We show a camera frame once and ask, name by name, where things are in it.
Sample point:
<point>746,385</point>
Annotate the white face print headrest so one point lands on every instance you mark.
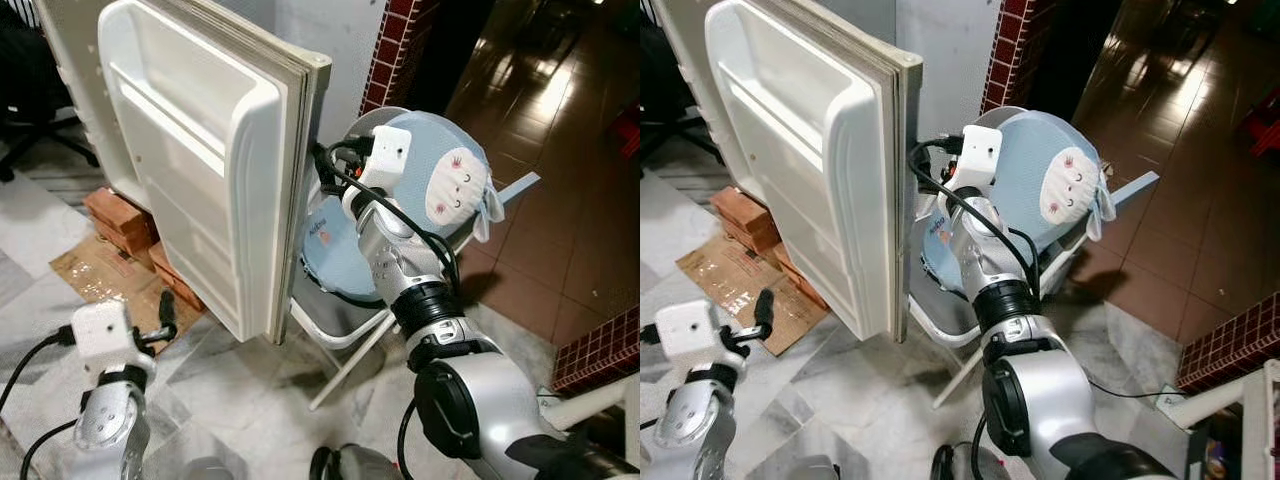
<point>1072,190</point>
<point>455,190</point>

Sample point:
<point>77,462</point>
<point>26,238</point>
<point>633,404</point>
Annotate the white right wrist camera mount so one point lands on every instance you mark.
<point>388,160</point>
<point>980,158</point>

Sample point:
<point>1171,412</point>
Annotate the white metal frame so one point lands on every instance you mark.
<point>1262,420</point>

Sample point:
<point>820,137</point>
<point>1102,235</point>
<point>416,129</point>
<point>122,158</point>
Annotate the flat brown cardboard sheet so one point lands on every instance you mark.
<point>730,290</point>
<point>100,275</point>

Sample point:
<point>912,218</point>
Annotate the red clay brick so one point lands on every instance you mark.
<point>800,280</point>
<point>748,218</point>
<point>120,220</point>
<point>178,280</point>

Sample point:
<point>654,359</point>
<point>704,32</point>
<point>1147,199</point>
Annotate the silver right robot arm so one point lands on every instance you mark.
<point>470,400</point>
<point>1040,400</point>

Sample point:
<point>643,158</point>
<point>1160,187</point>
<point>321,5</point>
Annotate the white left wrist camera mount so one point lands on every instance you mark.
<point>688,335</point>
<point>105,335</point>

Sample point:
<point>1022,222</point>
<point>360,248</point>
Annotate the white fridge door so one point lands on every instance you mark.
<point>800,150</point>
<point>200,150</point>

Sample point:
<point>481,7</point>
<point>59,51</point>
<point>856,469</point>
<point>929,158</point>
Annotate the grey right robot leg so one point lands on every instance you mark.
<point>360,465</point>
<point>975,465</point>

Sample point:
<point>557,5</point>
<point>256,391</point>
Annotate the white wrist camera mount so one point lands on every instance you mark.
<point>388,160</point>
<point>688,335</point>
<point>980,158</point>
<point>105,335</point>

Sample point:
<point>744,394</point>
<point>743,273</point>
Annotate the white plastic pipe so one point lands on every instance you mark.
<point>1200,400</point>
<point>590,403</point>

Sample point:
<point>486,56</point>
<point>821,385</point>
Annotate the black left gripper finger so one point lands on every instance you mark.
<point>168,312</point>
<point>764,312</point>

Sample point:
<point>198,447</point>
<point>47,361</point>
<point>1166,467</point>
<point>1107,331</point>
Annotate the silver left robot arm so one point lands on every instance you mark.
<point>110,430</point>
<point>705,430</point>

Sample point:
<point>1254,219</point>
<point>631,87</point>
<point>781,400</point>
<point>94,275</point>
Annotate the black office chair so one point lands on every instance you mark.
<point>30,60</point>
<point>650,60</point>

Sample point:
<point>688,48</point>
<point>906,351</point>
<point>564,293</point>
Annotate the small white fridge cabinet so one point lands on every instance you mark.
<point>70,60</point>
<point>680,60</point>

